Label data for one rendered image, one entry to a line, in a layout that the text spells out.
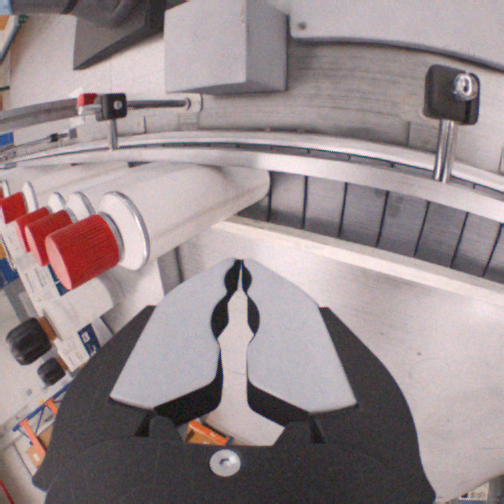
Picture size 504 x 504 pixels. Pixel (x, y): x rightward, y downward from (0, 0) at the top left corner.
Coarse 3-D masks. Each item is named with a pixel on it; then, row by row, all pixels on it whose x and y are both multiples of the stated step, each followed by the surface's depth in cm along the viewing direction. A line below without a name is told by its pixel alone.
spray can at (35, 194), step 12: (72, 168) 29; (84, 168) 30; (96, 168) 31; (108, 168) 33; (120, 168) 34; (36, 180) 25; (48, 180) 26; (60, 180) 27; (72, 180) 28; (84, 180) 30; (24, 192) 24; (36, 192) 24; (48, 192) 26; (0, 204) 21; (12, 204) 22; (24, 204) 24; (36, 204) 24; (12, 216) 23
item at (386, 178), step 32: (32, 160) 41; (64, 160) 31; (96, 160) 27; (128, 160) 23; (160, 160) 21; (192, 160) 19; (224, 160) 18; (256, 160) 17; (288, 160) 16; (320, 160) 15; (416, 192) 12; (448, 192) 11; (480, 192) 11
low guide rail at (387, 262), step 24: (264, 240) 25; (288, 240) 24; (312, 240) 23; (336, 240) 23; (360, 264) 21; (384, 264) 20; (408, 264) 19; (432, 264) 19; (456, 288) 17; (480, 288) 16
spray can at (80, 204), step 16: (128, 176) 20; (144, 176) 21; (80, 192) 16; (96, 192) 17; (80, 208) 16; (96, 208) 16; (32, 224) 14; (48, 224) 14; (64, 224) 15; (32, 240) 13
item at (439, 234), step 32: (352, 160) 21; (288, 192) 25; (320, 192) 24; (352, 192) 22; (384, 192) 20; (288, 224) 27; (320, 224) 25; (352, 224) 23; (384, 224) 22; (416, 224) 20; (448, 224) 18; (480, 224) 16; (416, 256) 21; (448, 256) 19; (480, 256) 17
